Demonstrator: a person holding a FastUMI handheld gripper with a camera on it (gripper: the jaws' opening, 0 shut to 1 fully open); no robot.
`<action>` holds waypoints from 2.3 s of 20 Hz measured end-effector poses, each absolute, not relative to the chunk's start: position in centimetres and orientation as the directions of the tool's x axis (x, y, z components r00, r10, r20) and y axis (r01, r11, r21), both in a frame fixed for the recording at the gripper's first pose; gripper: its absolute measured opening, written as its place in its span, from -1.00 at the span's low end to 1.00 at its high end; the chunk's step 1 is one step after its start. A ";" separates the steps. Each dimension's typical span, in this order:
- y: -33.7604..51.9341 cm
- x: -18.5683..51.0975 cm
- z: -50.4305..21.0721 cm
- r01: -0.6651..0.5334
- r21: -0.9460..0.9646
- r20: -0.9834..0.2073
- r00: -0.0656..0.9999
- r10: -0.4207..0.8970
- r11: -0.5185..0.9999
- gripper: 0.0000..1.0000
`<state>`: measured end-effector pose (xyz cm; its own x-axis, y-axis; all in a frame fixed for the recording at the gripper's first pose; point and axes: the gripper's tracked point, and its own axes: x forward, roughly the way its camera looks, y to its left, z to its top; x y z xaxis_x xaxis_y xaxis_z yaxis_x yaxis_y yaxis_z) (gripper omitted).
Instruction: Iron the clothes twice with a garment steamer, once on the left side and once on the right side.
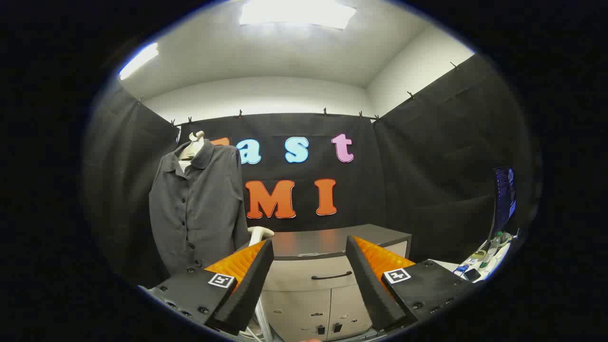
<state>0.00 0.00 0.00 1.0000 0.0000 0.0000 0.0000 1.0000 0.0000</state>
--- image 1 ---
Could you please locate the dark computer monitor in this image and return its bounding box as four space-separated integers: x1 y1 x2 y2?
489 166 517 239

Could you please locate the cream white garment steamer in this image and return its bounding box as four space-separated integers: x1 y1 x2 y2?
247 226 276 248

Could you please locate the white cabinet with grey top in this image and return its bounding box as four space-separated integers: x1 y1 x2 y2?
240 224 413 342

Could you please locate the row of black clips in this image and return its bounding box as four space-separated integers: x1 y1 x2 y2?
137 61 459 127

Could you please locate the long ceiling light strip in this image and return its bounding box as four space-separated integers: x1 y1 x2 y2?
118 42 160 81

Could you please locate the cream clothes hanger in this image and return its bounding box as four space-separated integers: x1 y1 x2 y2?
179 131 206 172

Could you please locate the dark grey button shirt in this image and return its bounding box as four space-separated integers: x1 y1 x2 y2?
149 139 250 277

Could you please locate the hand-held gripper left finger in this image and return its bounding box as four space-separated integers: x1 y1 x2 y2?
138 239 275 336

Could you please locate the cluttered white side table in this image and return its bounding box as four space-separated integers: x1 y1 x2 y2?
435 230 519 284

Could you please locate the black cabinet drawer handle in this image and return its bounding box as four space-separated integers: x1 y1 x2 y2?
311 271 353 281

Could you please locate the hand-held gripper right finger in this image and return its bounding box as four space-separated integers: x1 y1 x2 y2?
345 235 475 333

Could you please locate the black backdrop cloth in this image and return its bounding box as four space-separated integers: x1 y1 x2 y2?
83 54 540 288

